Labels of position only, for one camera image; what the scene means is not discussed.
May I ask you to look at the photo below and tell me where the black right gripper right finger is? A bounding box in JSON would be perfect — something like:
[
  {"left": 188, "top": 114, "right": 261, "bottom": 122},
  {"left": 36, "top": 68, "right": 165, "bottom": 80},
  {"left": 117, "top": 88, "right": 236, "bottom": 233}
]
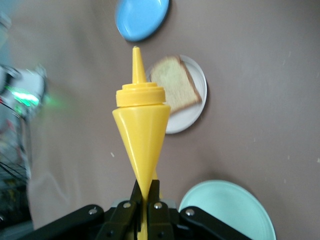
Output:
[{"left": 146, "top": 179, "right": 254, "bottom": 240}]

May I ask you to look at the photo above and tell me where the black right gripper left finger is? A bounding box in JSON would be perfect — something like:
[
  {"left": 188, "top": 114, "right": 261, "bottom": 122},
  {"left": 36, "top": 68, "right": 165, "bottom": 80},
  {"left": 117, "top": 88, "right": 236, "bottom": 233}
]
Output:
[{"left": 14, "top": 178, "right": 144, "bottom": 240}]

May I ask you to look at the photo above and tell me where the yellow squeeze bottle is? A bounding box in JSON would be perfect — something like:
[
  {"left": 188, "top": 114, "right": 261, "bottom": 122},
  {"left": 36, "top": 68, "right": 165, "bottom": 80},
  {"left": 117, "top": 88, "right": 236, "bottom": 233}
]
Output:
[{"left": 111, "top": 46, "right": 172, "bottom": 240}]

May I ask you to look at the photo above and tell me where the light bread slice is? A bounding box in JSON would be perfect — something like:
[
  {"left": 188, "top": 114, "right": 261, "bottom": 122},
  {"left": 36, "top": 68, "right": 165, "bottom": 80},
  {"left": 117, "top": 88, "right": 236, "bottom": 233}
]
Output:
[{"left": 149, "top": 55, "right": 203, "bottom": 115}]

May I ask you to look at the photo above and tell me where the mint green plate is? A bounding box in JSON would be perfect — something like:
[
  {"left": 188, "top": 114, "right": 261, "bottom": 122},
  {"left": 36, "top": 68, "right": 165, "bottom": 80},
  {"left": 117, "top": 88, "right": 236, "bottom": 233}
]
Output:
[{"left": 177, "top": 179, "right": 277, "bottom": 240}]

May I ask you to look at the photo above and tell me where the beige plate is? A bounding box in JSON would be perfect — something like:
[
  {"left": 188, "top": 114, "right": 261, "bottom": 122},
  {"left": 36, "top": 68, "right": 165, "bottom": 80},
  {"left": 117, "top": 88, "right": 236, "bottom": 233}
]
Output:
[{"left": 144, "top": 54, "right": 208, "bottom": 135}]

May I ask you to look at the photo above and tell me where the blue plate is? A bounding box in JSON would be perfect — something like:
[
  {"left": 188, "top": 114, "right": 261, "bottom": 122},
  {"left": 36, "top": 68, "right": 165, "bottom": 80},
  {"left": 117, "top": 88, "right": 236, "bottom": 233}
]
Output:
[{"left": 114, "top": 0, "right": 172, "bottom": 43}]

